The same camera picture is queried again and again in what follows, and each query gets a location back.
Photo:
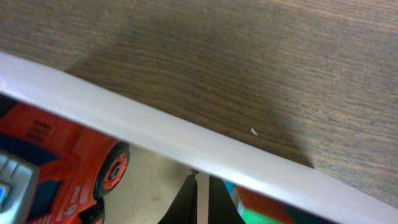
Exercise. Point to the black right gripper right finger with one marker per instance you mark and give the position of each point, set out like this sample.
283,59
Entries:
221,209

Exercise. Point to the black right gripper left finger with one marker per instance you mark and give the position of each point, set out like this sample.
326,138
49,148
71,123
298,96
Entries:
183,209

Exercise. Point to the multicolour puzzle cube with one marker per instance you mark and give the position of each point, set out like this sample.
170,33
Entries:
256,208

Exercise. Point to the white cardboard box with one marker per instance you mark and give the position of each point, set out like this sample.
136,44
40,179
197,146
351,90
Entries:
73,98

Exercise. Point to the red toy fire truck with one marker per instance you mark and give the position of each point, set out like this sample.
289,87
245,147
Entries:
78,165

